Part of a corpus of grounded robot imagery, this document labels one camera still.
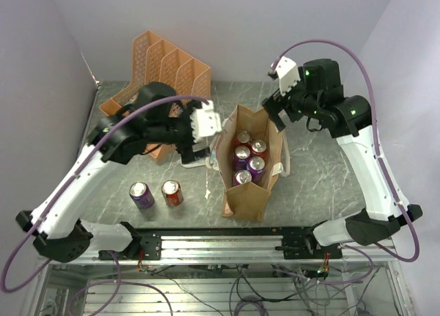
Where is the purple fanta can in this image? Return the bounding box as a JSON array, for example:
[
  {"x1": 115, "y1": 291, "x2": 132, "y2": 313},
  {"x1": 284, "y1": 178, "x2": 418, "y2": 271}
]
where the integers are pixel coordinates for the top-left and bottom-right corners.
[
  {"x1": 129, "y1": 181, "x2": 155, "y2": 210},
  {"x1": 232, "y1": 146, "x2": 251, "y2": 172},
  {"x1": 232, "y1": 170, "x2": 252, "y2": 187},
  {"x1": 246, "y1": 157, "x2": 265, "y2": 183}
]

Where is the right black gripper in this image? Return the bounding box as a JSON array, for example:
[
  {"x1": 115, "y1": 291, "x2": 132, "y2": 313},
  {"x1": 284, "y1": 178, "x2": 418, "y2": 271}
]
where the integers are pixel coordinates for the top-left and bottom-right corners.
[{"x1": 262, "y1": 67, "x2": 322, "y2": 131}]

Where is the aluminium frame rail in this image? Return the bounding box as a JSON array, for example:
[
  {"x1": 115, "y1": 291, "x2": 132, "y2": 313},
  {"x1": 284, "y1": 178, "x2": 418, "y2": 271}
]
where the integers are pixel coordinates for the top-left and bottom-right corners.
[{"x1": 37, "y1": 233, "x2": 399, "y2": 264}]

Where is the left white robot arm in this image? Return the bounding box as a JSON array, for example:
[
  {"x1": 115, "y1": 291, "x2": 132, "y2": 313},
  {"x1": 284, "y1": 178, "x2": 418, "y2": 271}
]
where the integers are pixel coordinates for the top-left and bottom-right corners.
[{"x1": 16, "y1": 82, "x2": 221, "y2": 263}]

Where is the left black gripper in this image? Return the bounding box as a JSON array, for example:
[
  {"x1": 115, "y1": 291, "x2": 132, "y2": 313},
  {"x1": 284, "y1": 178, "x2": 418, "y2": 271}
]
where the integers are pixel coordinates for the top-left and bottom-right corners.
[{"x1": 147, "y1": 98, "x2": 212, "y2": 164}]

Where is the orange plastic file organizer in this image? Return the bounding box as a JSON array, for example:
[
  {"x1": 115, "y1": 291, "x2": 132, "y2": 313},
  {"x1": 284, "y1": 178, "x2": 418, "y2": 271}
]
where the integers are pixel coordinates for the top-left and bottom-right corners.
[{"x1": 98, "y1": 30, "x2": 212, "y2": 163}]

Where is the burlap canvas tote bag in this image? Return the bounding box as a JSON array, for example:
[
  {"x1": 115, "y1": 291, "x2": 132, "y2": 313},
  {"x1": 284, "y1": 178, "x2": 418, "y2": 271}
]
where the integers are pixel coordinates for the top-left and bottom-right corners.
[{"x1": 213, "y1": 104, "x2": 290, "y2": 222}]

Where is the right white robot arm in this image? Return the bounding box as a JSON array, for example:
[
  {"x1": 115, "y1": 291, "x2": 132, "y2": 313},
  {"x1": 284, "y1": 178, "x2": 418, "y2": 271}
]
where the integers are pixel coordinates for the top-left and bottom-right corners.
[{"x1": 262, "y1": 56, "x2": 423, "y2": 258}]

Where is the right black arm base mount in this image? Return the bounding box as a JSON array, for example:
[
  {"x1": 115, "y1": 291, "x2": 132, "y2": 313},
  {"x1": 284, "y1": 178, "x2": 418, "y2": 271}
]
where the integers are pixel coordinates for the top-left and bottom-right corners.
[{"x1": 274, "y1": 236, "x2": 343, "y2": 260}]

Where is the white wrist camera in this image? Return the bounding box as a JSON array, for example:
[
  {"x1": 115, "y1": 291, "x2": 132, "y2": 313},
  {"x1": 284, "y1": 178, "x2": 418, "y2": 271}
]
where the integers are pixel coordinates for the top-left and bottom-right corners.
[
  {"x1": 268, "y1": 56, "x2": 300, "y2": 96},
  {"x1": 190, "y1": 101, "x2": 222, "y2": 143}
]

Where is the red cola can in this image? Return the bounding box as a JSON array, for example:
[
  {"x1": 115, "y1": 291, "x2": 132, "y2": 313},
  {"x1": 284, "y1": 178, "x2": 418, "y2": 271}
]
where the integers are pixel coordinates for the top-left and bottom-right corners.
[
  {"x1": 161, "y1": 179, "x2": 184, "y2": 207},
  {"x1": 250, "y1": 139, "x2": 267, "y2": 159},
  {"x1": 234, "y1": 131, "x2": 252, "y2": 148}
]

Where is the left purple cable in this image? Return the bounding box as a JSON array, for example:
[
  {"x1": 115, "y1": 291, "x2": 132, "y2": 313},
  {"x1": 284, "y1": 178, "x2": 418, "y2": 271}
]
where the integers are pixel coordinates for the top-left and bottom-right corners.
[{"x1": 0, "y1": 95, "x2": 210, "y2": 316}]

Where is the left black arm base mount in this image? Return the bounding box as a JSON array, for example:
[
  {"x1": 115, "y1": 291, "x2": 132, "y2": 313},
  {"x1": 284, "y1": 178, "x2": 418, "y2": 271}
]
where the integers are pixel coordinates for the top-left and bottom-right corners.
[{"x1": 114, "y1": 233, "x2": 162, "y2": 261}]

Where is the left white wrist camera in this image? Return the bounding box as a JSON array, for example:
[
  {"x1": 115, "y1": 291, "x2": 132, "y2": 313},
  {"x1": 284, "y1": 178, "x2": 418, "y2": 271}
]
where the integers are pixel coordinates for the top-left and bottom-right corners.
[{"x1": 190, "y1": 101, "x2": 222, "y2": 143}]

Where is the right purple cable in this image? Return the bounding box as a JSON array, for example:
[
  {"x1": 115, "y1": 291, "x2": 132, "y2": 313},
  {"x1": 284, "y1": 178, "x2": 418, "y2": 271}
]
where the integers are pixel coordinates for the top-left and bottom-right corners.
[{"x1": 271, "y1": 38, "x2": 421, "y2": 286}]

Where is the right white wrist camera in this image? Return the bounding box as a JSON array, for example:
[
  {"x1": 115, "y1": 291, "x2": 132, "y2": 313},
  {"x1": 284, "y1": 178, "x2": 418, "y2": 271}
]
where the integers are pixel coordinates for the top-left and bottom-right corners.
[{"x1": 268, "y1": 56, "x2": 300, "y2": 96}]

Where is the purple cable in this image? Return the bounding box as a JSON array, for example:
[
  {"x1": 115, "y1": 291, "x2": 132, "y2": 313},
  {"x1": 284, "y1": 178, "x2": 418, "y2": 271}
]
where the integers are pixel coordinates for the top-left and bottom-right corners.
[
  {"x1": 0, "y1": 95, "x2": 210, "y2": 316},
  {"x1": 271, "y1": 38, "x2": 421, "y2": 286}
]

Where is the blue correction tape package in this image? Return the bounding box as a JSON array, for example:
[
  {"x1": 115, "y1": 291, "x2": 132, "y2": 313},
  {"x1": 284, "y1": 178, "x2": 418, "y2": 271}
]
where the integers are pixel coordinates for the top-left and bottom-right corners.
[{"x1": 180, "y1": 155, "x2": 212, "y2": 168}]

